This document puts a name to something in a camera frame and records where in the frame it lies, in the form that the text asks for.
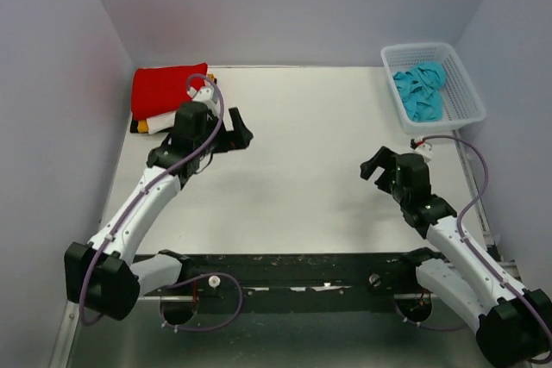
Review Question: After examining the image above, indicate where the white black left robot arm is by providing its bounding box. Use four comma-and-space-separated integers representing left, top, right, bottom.
64, 101, 254, 321

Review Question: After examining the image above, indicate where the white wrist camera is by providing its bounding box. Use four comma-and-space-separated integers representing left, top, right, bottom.
410, 137, 433, 162
192, 86, 218, 109

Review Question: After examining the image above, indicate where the black folded t shirt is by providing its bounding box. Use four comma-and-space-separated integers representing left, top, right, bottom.
129, 74, 217, 134

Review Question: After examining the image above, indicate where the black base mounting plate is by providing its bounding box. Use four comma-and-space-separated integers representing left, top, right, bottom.
129, 251, 454, 315

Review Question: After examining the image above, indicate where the white folded t shirt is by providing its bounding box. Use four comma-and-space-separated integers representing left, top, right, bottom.
146, 111, 176, 134

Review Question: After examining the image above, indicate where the white plastic laundry basket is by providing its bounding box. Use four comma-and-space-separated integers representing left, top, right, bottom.
380, 42, 486, 134

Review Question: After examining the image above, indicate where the yellow folded t shirt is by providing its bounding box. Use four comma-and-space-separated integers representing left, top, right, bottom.
130, 63, 215, 134

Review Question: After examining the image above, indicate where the red t shirt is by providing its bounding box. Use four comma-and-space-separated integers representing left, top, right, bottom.
130, 62, 209, 121

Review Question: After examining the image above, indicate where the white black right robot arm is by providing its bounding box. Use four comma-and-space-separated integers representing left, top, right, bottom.
360, 147, 551, 367

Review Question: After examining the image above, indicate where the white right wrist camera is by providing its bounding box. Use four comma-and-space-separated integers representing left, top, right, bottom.
410, 137, 433, 162

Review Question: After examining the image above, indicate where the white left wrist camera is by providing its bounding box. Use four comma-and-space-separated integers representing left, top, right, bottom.
192, 86, 218, 109

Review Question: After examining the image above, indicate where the teal crumpled t shirt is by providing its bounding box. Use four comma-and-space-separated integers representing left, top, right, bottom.
392, 61, 447, 123

